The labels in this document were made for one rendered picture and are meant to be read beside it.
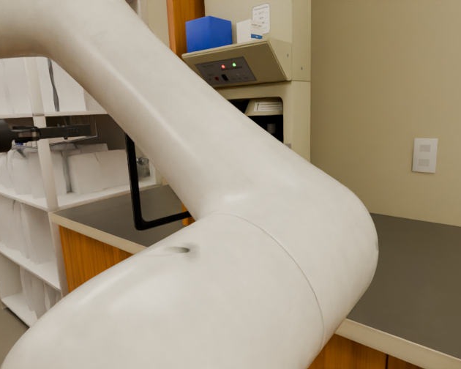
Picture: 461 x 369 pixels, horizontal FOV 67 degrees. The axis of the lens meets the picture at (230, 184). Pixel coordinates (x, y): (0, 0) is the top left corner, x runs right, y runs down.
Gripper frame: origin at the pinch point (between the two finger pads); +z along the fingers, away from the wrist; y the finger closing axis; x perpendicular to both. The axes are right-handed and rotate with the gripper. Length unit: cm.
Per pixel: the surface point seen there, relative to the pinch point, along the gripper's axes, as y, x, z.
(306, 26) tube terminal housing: -39, -27, 52
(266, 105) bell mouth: -28, -5, 47
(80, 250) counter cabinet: 45, 50, 18
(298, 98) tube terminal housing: -39, -6, 47
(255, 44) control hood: -34, -20, 32
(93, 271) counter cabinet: 37, 57, 18
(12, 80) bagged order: 105, -23, 24
